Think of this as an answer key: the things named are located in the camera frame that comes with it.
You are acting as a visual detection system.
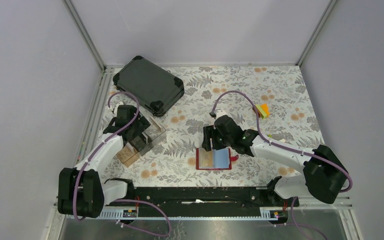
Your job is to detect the clear acrylic card organizer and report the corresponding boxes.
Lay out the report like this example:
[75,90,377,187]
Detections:
[125,115,166,156]

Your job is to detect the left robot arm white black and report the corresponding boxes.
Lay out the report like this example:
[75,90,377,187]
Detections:
[57,105,152,219]

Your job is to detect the gold credit card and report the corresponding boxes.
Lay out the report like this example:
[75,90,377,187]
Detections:
[198,149,215,169]

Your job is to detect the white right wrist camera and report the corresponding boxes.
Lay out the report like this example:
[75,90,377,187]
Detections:
[209,109,228,120]

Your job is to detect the floral patterned table mat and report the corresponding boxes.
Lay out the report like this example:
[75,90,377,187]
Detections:
[103,66,324,187]

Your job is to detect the orange green sticky note block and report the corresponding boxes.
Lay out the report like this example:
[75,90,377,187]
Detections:
[255,103,270,119]

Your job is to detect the wooden block base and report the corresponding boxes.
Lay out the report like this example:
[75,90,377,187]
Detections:
[116,146,141,168]

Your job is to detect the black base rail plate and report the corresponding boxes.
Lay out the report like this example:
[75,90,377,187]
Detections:
[103,186,301,220]

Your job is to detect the red leather card holder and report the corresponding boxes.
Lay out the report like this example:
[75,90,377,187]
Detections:
[195,148,239,170]

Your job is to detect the dark grey hard case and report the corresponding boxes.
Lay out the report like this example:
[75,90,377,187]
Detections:
[112,55,185,117]

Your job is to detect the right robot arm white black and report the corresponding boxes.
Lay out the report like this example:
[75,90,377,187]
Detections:
[201,114,350,206]

